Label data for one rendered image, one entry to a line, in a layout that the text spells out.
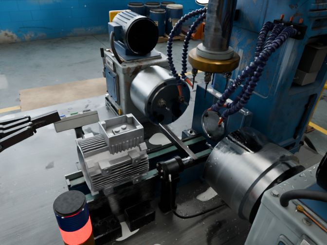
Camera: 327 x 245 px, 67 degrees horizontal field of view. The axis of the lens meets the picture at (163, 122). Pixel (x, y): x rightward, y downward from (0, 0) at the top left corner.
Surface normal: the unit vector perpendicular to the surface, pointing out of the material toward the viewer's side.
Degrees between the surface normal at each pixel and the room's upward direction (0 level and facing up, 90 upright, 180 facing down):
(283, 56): 90
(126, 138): 90
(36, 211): 0
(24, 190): 0
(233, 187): 77
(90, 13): 90
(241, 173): 54
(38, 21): 90
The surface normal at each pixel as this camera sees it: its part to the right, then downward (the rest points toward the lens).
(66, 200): 0.04, -0.83
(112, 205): 0.50, 0.50
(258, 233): -0.86, 0.24
